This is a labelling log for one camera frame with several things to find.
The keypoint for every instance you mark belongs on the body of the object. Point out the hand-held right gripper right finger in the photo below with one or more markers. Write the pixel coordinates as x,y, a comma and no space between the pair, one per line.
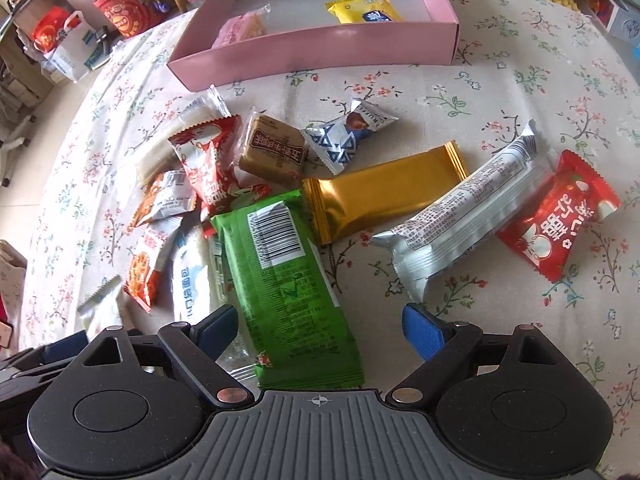
425,330

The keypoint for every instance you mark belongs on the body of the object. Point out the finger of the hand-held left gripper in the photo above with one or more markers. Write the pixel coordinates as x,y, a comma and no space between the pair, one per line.
65,347

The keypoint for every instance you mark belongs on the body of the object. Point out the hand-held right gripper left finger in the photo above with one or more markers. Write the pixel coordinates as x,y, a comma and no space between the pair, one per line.
220,327

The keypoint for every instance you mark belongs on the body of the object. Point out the clear-wrapped white cake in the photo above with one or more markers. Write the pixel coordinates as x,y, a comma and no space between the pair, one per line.
102,307

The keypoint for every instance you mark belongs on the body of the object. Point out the white blue bread packet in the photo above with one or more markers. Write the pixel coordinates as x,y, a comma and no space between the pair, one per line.
192,275

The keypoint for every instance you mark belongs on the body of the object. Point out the green snack packet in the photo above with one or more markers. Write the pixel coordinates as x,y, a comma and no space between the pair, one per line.
290,290

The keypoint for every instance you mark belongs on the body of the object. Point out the orange white snack packet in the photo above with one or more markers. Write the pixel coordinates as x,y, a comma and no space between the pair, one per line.
145,265
165,200

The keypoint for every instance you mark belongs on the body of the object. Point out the long silver snack packet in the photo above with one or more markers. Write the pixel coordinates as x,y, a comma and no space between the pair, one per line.
465,215

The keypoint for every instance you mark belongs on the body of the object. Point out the gold snack bar packet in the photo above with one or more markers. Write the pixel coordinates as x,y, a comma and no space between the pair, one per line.
385,190

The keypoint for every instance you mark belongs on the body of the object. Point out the red white candy packet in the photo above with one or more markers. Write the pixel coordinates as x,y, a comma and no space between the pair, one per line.
210,165

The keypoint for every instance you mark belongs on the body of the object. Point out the pink cardboard box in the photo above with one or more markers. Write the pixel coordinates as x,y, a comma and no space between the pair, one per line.
320,45

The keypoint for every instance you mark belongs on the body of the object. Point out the red snack packet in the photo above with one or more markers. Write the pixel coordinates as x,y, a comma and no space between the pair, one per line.
555,215

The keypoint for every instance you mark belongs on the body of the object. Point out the brown square snack packet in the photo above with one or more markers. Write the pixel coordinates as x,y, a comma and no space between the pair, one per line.
270,147

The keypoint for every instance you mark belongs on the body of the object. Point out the clear-wrapped white sandwich bread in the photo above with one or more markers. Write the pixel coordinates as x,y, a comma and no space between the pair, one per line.
160,150

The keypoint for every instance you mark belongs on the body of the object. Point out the blue white patterned packet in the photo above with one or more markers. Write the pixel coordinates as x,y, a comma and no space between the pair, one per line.
345,135

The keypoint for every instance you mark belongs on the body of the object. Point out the beige shelf unit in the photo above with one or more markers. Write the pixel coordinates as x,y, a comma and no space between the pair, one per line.
22,50

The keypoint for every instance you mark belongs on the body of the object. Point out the pink snack packet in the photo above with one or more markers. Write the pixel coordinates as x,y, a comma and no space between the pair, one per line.
240,27

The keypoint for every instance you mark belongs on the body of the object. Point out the white shopping bag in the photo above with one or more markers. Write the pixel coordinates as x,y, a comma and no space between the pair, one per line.
65,45

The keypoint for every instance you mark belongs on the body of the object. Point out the yellow snack packet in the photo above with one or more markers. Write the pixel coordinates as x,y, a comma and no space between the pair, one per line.
365,7

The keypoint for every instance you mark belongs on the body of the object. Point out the red printed bag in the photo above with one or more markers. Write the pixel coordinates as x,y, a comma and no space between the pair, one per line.
125,12

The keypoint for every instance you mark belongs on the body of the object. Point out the printed cardboard box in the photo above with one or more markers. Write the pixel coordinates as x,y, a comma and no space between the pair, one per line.
625,25

